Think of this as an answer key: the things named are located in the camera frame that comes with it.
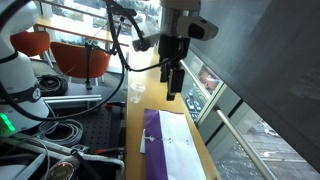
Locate black camera stand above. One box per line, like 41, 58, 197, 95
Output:
83, 6, 138, 91

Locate white file fastener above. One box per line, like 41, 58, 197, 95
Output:
143, 133, 157, 142

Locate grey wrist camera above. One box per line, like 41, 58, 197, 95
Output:
131, 29, 161, 53

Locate red handled tool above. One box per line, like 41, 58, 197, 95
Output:
103, 101, 127, 110
95, 146, 126, 156

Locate brown wooden rail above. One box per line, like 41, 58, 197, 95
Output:
33, 15, 131, 48

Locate emergency stop button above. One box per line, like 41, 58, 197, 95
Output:
47, 160, 79, 180

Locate clear plastic cup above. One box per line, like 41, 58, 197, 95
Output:
128, 81, 147, 105

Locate black perforated breadboard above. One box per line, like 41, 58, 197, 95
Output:
42, 103, 127, 156

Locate small orange chair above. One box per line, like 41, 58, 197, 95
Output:
9, 30, 55, 68

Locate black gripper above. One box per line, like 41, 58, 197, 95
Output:
157, 33, 192, 102

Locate large orange chair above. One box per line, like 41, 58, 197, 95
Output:
49, 41, 112, 87

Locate white paper sheets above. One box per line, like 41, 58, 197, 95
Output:
158, 110, 208, 180

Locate grey cable coil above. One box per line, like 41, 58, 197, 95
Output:
34, 117, 85, 148

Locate aluminium profile rail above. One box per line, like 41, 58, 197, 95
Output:
41, 94, 103, 111

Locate grey metal window railing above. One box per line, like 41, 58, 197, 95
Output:
214, 107, 278, 180

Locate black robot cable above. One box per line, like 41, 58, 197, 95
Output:
0, 0, 183, 122

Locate purple cloth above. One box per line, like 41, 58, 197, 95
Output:
143, 107, 208, 180

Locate small grey connector block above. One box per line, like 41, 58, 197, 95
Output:
70, 143, 91, 155

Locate black cable coil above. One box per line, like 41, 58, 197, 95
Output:
35, 73, 70, 97

